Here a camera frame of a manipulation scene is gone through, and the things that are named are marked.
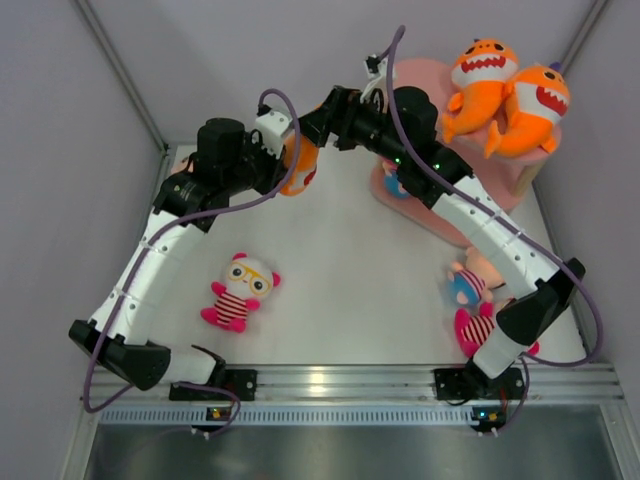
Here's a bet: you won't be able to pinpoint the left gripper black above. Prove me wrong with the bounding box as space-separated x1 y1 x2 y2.
221 132 287 199

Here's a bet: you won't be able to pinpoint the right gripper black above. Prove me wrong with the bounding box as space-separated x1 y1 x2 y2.
292 89 407 168

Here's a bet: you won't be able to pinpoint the orange shark plush back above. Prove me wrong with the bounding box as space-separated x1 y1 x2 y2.
279 121 319 196

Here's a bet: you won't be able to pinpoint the panda plush yellow glasses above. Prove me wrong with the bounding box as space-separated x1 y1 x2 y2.
200 252 282 333
454 293 513 358

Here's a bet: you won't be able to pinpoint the orange shark plush purple fin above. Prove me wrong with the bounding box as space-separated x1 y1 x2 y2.
484 62 571 158

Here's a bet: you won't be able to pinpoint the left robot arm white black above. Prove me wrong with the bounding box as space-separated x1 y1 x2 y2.
69 111 300 400

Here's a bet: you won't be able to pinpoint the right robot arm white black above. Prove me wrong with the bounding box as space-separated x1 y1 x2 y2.
300 86 585 397

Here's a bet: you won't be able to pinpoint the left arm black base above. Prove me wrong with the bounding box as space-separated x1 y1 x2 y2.
169 368 258 402

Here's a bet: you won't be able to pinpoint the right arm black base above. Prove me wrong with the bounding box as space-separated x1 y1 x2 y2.
433 367 525 403

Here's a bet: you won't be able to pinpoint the boy doll plush on shelf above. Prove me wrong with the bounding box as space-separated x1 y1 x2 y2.
382 161 411 199

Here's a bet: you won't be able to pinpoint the pink three-tier shelf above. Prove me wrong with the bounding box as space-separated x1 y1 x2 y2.
370 58 550 247

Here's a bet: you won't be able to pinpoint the boy doll plush left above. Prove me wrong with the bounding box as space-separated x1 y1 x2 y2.
170 157 193 175

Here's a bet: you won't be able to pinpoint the boy doll plush right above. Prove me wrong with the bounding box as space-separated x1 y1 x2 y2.
447 247 505 307

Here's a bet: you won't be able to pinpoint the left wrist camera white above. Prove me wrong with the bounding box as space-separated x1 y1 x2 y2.
254 106 292 158

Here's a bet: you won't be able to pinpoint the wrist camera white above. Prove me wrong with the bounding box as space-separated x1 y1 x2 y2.
359 53 389 112
254 106 292 158

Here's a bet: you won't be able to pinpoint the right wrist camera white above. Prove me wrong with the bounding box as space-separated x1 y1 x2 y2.
359 53 389 112

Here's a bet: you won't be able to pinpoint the aluminium frame post left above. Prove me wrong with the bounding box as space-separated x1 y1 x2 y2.
71 0 168 153

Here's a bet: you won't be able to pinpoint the aluminium frame post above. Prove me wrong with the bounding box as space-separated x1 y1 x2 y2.
558 0 613 76
71 0 168 153

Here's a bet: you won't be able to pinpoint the aluminium frame post right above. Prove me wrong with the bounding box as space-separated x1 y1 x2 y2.
558 0 613 76

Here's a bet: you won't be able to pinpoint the white slotted cable duct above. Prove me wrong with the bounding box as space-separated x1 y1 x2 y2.
100 404 484 426

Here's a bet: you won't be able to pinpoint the aluminium rail front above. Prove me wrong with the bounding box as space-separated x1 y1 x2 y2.
79 363 626 404

